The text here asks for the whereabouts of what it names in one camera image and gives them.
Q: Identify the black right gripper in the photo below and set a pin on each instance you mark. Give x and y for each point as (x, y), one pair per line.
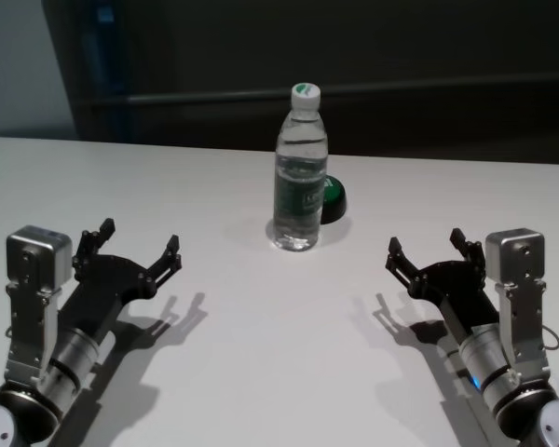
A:
(456, 288)

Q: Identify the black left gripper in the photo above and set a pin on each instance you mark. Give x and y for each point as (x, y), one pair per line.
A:
(100, 293)

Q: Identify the clear water bottle green label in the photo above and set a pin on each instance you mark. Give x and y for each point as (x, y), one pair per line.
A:
(300, 186)

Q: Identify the green YES button black base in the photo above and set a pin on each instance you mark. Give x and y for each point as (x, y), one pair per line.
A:
(335, 198)

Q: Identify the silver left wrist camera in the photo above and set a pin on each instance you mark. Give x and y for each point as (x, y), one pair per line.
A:
(35, 288)

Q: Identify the dark grey horizontal rail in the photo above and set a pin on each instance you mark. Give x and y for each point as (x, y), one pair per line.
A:
(400, 93)

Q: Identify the blue metal post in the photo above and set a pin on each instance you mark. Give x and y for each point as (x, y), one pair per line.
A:
(107, 70)

